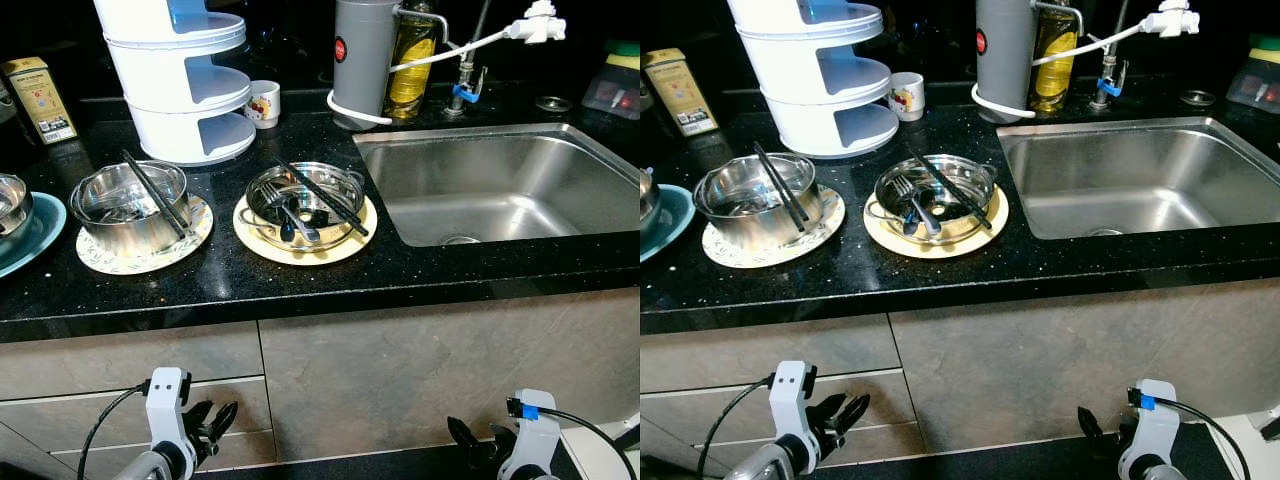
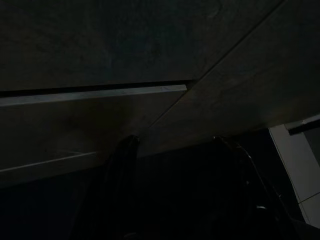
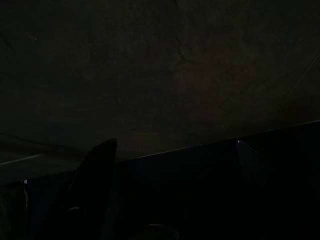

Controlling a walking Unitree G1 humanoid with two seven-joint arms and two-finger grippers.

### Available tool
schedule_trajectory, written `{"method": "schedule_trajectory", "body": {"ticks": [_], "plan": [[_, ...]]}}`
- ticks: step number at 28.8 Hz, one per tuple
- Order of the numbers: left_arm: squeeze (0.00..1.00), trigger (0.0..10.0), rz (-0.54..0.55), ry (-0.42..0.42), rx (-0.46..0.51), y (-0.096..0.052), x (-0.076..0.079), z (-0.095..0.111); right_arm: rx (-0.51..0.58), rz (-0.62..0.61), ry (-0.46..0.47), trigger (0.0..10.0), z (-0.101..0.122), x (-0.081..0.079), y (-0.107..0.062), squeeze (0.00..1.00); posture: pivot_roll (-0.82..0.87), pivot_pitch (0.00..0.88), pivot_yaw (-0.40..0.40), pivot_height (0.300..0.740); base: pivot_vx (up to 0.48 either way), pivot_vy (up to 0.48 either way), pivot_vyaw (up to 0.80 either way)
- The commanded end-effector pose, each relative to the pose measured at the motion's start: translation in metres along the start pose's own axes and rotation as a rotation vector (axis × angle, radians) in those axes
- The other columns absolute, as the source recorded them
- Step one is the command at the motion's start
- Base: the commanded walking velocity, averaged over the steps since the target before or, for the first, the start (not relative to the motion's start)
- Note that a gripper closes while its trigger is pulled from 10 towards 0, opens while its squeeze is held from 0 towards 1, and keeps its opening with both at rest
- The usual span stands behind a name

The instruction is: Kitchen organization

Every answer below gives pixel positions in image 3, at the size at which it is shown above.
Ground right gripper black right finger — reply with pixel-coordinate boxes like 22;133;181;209
236;139;306;240

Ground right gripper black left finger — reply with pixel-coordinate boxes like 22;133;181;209
44;138;118;240

